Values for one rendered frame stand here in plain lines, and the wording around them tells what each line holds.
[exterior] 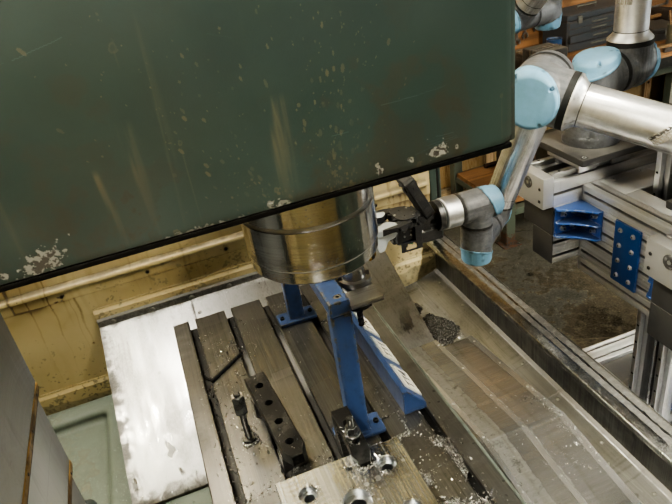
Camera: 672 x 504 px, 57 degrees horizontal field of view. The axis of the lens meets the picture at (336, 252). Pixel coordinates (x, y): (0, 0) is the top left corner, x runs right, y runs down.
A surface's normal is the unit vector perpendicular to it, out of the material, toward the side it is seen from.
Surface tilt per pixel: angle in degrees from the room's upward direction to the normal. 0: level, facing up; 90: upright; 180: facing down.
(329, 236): 90
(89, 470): 0
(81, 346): 90
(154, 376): 24
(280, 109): 90
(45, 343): 90
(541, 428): 8
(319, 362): 0
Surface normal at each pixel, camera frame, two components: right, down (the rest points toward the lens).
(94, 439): -0.14, -0.86
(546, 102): -0.59, 0.44
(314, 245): 0.10, 0.48
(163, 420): 0.00, -0.61
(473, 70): 0.33, 0.43
